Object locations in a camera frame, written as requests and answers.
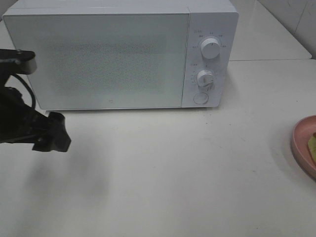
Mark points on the sandwich with lettuce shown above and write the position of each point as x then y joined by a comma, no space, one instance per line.
312,147

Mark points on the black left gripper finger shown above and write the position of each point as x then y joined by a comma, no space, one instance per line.
54,136

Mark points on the round white door button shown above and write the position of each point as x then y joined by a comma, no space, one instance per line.
201,98

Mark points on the pink plate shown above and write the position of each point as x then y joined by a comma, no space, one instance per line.
301,133

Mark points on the white neighbouring table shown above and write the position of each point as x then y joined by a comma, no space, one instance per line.
260,36

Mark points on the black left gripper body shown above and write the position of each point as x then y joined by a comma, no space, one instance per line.
19,123

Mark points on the white microwave knob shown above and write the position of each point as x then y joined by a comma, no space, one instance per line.
210,47
205,78

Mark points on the white microwave door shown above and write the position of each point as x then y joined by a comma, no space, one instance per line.
104,61

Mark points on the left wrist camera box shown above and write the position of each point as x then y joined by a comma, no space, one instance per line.
23,60

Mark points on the white microwave oven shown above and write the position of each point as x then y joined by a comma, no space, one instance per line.
207,18

